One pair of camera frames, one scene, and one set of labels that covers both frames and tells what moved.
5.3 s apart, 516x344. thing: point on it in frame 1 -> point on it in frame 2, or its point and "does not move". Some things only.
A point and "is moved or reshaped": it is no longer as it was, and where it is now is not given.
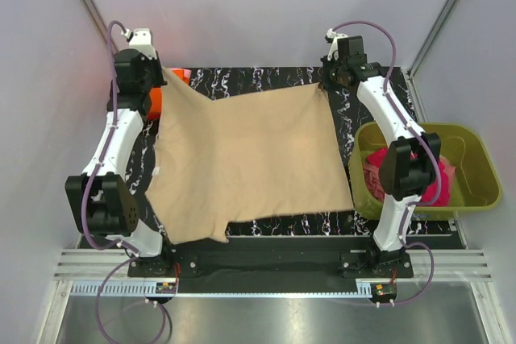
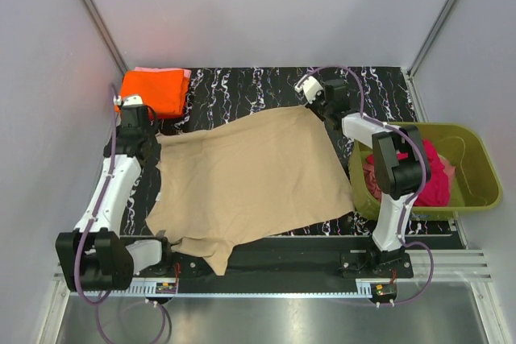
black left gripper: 154,76 -> 135,117
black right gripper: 330,76 -> 319,104
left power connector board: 168,288 does not move
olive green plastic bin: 475,176 does not move
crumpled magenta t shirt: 376,159 does not move
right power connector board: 383,291 does not move
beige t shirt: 242,157 is moved or reshaped
